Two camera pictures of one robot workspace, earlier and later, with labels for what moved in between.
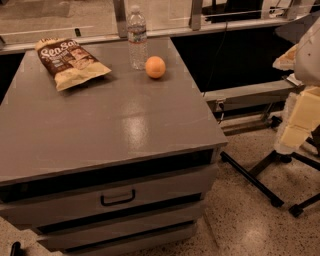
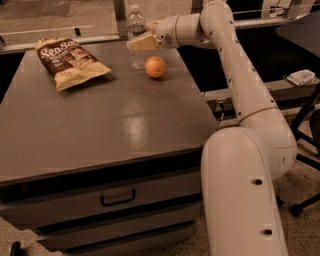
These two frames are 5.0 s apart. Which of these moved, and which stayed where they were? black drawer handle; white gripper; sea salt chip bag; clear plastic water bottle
Moved: white gripper
Stayed: sea salt chip bag; clear plastic water bottle; black drawer handle
